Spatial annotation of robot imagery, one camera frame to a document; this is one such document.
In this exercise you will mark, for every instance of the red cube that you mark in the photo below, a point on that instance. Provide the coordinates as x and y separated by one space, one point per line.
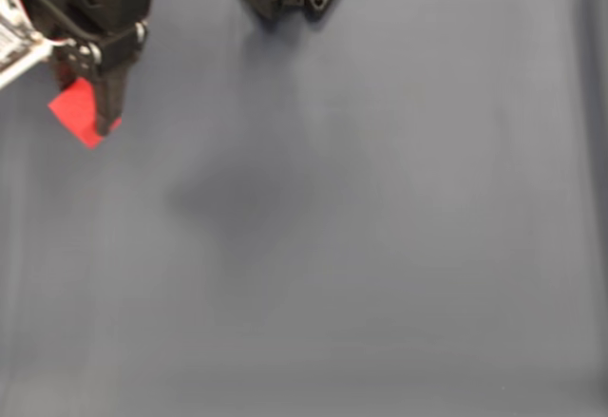
71 108

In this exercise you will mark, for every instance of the grey table mat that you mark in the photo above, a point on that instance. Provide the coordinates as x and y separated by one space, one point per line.
380 246

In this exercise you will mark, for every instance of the camera board on white mount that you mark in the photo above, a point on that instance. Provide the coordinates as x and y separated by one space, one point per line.
9 49

